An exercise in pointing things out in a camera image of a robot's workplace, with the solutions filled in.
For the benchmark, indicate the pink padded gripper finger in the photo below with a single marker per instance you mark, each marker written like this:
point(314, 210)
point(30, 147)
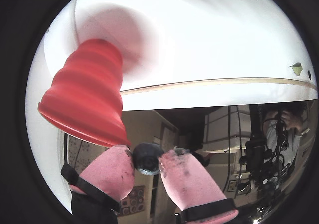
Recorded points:
point(107, 174)
point(192, 181)

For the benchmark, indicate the dark blueberry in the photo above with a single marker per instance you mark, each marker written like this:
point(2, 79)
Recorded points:
point(309, 74)
point(148, 159)

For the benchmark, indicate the black camera on tripod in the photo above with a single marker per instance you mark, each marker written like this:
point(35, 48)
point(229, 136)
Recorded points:
point(259, 154)

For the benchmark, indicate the red collapsible ribbed cup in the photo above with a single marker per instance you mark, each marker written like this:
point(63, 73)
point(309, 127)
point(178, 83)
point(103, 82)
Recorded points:
point(89, 94)

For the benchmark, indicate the person in white shirt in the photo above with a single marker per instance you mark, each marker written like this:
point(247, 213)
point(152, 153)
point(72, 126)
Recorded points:
point(291, 134)

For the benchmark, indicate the large light green leaf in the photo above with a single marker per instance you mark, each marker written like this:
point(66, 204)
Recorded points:
point(296, 69)

